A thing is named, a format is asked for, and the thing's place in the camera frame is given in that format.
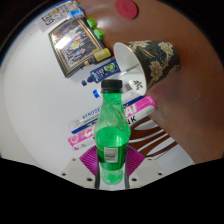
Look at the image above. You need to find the dark blue pump bottle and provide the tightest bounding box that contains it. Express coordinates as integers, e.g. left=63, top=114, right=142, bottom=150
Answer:
left=81, top=59, right=121, bottom=87

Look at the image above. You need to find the floral patterned paper cup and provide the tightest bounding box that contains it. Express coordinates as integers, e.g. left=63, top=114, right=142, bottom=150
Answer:
left=113, top=39, right=181, bottom=95

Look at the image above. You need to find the flat round red coaster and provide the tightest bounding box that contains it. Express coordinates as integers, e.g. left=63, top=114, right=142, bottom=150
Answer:
left=114, top=0, right=139, bottom=20

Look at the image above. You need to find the dark brown wooden chair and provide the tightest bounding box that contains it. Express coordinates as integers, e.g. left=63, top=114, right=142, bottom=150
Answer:
left=128, top=116, right=178, bottom=159

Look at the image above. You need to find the white bottle with blue cap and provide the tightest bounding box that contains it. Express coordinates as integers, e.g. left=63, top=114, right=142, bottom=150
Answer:
left=92, top=83, right=134, bottom=99

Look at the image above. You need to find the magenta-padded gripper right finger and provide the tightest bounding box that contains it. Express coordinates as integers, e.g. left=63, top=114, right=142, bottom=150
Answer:
left=124, top=145, right=165, bottom=190

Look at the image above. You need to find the blue tissue packet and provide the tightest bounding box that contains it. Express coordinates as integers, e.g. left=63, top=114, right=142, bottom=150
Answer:
left=69, top=7, right=85, bottom=19

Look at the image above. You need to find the gold framed group photo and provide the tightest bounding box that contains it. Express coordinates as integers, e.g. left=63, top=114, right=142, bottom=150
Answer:
left=48, top=17, right=106, bottom=79

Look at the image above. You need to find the white shuttlecock tube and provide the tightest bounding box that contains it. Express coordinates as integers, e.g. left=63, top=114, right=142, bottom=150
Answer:
left=68, top=96, right=144, bottom=134

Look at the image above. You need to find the green plastic drink bottle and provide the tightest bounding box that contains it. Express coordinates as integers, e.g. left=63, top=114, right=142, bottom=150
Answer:
left=93, top=79, right=132, bottom=186

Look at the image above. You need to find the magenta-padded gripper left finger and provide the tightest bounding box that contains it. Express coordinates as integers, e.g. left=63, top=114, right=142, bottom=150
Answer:
left=60, top=145, right=101, bottom=190

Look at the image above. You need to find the small green box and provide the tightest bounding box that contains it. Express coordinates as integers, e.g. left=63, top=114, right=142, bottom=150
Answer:
left=93, top=28, right=105, bottom=40
left=86, top=17, right=98, bottom=29

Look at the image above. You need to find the dark bottle with yellow label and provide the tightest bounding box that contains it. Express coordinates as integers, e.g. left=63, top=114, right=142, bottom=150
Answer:
left=83, top=48, right=113, bottom=67

